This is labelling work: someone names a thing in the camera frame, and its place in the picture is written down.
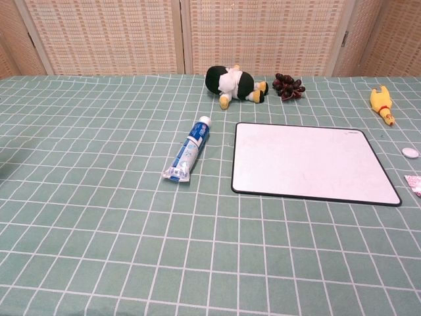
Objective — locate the pink patterned cube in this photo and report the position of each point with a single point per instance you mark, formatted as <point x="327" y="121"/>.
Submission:
<point x="415" y="185"/>

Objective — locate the black white penguin plush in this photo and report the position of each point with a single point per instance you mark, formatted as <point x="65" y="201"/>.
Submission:
<point x="243" y="85"/>

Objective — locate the dark red grape bunch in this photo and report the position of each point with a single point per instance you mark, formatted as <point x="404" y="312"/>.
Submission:
<point x="286" y="84"/>

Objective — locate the small white round disc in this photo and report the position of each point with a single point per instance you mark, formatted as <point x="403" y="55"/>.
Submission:
<point x="409" y="152"/>

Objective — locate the yellow rubber chicken toy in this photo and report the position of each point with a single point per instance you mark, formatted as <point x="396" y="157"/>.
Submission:
<point x="380" y="102"/>

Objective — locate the green checked tablecloth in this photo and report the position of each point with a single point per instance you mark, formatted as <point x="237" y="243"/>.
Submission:
<point x="98" y="230"/>

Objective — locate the white board with black rim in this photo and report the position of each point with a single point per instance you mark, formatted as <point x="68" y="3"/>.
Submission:
<point x="312" y="164"/>

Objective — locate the bamboo folding screen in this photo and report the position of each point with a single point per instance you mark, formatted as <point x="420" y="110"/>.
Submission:
<point x="115" y="33"/>

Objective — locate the blue white toothpaste tube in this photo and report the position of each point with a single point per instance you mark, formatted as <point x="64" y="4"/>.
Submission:
<point x="190" y="148"/>

